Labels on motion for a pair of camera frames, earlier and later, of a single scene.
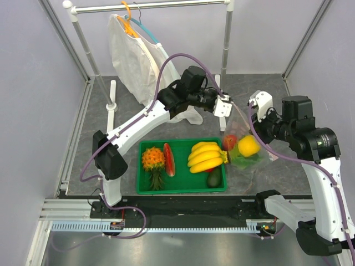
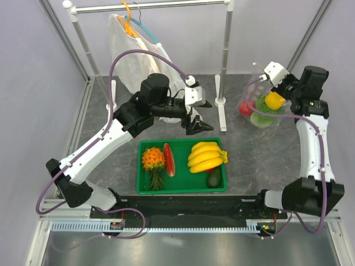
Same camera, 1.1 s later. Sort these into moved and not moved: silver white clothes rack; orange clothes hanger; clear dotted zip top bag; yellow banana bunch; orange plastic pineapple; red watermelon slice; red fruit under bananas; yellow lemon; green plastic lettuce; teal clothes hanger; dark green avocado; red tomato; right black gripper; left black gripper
Moved: clear dotted zip top bag; red tomato; yellow lemon; green plastic lettuce; right black gripper; left black gripper
Not moved: red fruit under bananas; teal clothes hanger; dark green avocado; orange plastic pineapple; silver white clothes rack; red watermelon slice; orange clothes hanger; yellow banana bunch
